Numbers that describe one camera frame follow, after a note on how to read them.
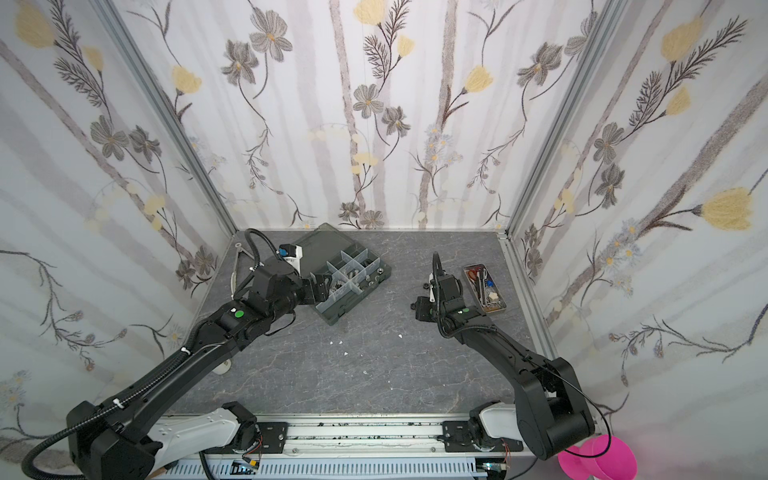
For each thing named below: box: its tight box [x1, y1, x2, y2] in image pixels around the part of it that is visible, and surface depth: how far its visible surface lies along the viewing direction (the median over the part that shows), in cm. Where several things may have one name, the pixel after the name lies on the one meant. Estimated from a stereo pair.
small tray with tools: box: [463, 263, 507, 314], surface depth 103 cm
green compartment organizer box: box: [301, 223, 392, 326], surface depth 106 cm
